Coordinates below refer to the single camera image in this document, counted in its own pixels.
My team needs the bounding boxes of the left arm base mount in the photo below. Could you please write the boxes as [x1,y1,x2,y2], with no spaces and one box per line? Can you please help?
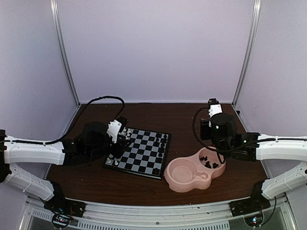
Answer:
[42,199,86,218]

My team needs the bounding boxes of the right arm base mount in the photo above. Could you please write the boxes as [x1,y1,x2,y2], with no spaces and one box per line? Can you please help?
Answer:
[229,197,271,217]

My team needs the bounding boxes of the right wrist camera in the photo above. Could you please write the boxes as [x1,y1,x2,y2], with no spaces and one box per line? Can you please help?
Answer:
[208,98,222,118]

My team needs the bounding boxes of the left aluminium frame post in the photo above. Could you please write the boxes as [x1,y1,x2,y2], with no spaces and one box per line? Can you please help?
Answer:
[50,0,80,107]

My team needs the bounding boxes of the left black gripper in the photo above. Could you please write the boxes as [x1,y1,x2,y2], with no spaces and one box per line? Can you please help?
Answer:
[87,135,132,161]

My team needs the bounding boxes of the right aluminium frame post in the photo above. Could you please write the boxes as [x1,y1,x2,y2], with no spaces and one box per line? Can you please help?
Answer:
[232,0,262,107]

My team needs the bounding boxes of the left black cable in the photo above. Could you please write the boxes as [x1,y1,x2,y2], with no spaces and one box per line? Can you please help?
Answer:
[43,95,125,146]

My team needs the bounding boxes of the pink double pet bowl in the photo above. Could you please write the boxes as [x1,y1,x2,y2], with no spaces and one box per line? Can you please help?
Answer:
[164,148,226,193]

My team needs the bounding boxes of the aluminium frame post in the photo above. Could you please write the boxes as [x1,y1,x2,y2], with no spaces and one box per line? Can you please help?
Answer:
[50,0,80,107]
[232,0,262,107]

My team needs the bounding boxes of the front aluminium rail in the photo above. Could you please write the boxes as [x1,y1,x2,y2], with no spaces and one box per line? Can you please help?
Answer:
[24,186,292,230]

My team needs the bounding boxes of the black and white chessboard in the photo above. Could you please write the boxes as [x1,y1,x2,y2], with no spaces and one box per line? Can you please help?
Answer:
[103,128,171,180]

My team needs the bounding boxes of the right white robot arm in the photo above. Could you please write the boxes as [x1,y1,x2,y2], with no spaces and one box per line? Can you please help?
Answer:
[201,112,307,212]

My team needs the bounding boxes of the pile of black chess pieces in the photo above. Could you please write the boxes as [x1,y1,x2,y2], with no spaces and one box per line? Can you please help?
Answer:
[200,156,219,169]

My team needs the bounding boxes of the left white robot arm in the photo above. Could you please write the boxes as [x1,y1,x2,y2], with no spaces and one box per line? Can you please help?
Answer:
[0,120,131,213]

